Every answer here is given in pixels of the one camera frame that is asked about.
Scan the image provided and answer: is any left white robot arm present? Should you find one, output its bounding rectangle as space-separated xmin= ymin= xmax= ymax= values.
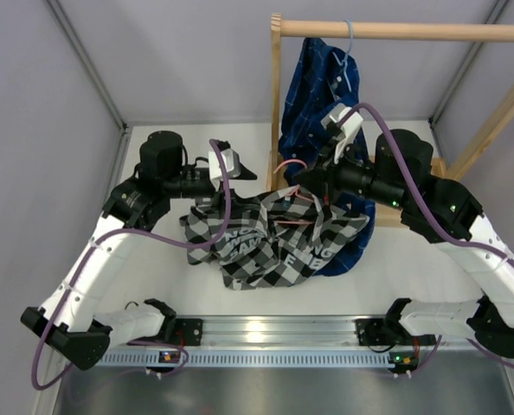
xmin=21 ymin=131 xmax=257 ymax=370

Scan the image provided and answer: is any pink wire hanger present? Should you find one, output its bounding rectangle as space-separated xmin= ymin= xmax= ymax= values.
xmin=273 ymin=158 xmax=323 ymax=227

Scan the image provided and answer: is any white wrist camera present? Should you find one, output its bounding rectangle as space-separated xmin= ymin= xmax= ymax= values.
xmin=321 ymin=103 xmax=363 ymax=164
xmin=208 ymin=141 xmax=242 ymax=190

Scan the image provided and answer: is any aluminium mounting rail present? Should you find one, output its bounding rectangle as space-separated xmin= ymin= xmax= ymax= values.
xmin=109 ymin=314 xmax=479 ymax=349

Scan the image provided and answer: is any blue plaid shirt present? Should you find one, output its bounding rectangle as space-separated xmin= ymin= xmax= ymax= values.
xmin=279 ymin=38 xmax=376 ymax=277

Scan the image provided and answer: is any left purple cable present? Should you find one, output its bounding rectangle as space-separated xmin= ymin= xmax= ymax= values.
xmin=30 ymin=137 xmax=232 ymax=391

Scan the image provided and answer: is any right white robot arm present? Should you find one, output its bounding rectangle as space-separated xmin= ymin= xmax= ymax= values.
xmin=292 ymin=129 xmax=514 ymax=359

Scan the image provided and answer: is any black white checkered shirt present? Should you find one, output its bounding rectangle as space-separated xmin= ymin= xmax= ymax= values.
xmin=179 ymin=188 xmax=369 ymax=291

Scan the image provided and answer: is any slotted grey cable duct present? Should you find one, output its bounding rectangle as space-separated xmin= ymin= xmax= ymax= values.
xmin=98 ymin=348 xmax=395 ymax=368

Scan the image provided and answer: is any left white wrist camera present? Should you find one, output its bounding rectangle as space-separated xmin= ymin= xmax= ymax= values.
xmin=208 ymin=141 xmax=242 ymax=190

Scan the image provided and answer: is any left aluminium frame post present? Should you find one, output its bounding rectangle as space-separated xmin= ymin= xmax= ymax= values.
xmin=42 ymin=0 xmax=127 ymax=131

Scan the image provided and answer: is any wooden clothes rack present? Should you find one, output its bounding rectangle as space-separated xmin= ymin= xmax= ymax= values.
xmin=268 ymin=11 xmax=514 ymax=228

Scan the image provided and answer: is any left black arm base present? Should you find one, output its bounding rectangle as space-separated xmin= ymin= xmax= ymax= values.
xmin=150 ymin=317 xmax=203 ymax=347

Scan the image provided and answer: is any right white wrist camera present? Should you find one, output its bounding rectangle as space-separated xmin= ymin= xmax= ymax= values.
xmin=321 ymin=103 xmax=363 ymax=164

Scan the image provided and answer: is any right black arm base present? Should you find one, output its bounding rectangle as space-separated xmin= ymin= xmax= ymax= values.
xmin=356 ymin=318 xmax=408 ymax=347

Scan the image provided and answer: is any blue wire hanger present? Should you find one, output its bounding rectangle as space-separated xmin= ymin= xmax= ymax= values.
xmin=336 ymin=20 xmax=354 ymax=91

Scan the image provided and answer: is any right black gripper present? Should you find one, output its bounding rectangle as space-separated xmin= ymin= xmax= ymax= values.
xmin=294 ymin=138 xmax=410 ymax=214

